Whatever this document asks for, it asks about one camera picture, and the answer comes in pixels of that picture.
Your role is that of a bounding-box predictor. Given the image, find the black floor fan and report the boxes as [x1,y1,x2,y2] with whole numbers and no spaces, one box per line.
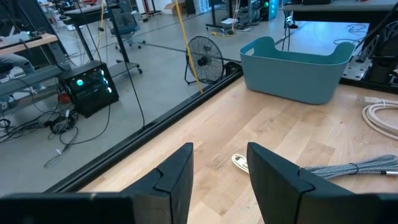
[184,35,225,86]

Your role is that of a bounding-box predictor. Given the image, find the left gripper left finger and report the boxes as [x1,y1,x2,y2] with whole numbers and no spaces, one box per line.
[121,142,195,224]

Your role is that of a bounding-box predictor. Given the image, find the black computer tower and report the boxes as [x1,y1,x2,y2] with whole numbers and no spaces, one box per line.
[57,60,121,119]

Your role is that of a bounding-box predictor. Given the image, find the grey braided cable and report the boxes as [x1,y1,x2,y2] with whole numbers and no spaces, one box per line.
[303,154,398,181]

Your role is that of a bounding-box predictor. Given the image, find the wooden top desk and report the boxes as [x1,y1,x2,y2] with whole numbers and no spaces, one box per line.
[0,30,60,57]

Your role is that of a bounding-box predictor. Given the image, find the grey office chair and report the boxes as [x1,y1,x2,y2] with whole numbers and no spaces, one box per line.
[108,0,147,52]

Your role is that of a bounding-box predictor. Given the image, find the white short cable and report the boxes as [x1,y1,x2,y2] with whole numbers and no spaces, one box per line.
[231,153,250,174]

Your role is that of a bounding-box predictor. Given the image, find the tangled black floor cables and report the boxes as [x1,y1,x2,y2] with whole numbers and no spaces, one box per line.
[0,102,113,167]

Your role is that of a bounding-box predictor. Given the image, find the dark table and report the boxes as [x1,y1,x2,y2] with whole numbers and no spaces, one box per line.
[282,0,398,24]

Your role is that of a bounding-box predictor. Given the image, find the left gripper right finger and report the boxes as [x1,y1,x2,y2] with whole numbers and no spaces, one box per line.
[246,141,356,224]

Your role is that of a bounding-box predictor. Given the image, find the yellow hanging cable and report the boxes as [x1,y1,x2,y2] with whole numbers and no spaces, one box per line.
[173,0,205,95]

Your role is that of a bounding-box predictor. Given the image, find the person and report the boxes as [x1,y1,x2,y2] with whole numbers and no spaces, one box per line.
[0,52,48,105]

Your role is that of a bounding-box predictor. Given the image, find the teal plastic bin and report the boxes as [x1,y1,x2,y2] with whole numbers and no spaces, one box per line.
[239,35,356,105]

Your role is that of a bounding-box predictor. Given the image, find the beige cable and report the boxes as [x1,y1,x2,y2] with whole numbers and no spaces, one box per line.
[359,95,398,141]

